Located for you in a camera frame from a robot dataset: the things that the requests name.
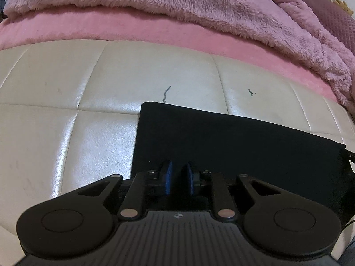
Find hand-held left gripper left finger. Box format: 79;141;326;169
69;160;175;221

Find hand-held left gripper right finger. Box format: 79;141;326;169
183;160;285;221

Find black pants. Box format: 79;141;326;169
132;101;355;222

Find pink bed sheet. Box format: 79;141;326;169
0;6;343;104

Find pink fluffy blanket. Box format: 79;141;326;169
4;0;355;113

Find mauve quilted pillow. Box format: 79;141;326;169
290;0;355;49

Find yellow rabbit plush toy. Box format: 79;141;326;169
333;0;350;13

